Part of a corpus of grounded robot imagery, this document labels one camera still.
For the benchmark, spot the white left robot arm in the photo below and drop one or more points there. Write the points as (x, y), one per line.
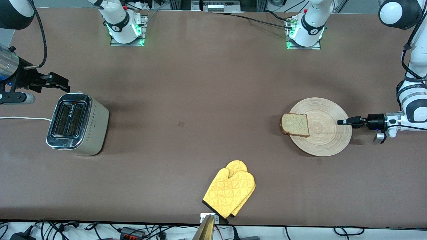
(310, 23)

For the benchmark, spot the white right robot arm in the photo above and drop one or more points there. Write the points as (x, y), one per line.
(120, 20)

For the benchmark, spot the white power strip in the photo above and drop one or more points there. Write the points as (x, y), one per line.
(217, 6)

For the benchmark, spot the yellow quilted oven mitt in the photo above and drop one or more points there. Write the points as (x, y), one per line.
(237, 165)
(228, 193)

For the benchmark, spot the round wooden plate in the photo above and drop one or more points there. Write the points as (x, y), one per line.
(327, 133)

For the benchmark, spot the red and black adapter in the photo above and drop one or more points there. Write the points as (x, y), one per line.
(131, 232)

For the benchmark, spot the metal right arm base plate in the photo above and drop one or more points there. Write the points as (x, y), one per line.
(145, 33)

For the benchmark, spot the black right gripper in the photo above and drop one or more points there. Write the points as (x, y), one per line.
(26, 77)

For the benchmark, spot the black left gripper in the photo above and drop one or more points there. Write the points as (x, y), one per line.
(375, 121)

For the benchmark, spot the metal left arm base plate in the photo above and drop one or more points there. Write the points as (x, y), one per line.
(317, 47)

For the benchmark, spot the slice of bread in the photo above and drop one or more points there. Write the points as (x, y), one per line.
(295, 124)

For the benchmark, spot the white table edge bracket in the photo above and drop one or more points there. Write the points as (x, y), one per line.
(202, 218)

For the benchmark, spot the gold camera stand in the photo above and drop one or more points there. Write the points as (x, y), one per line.
(206, 230)

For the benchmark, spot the black power adapter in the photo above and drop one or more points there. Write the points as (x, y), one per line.
(20, 237)

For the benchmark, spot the silver two-slot toaster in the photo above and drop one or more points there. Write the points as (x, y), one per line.
(96, 130)

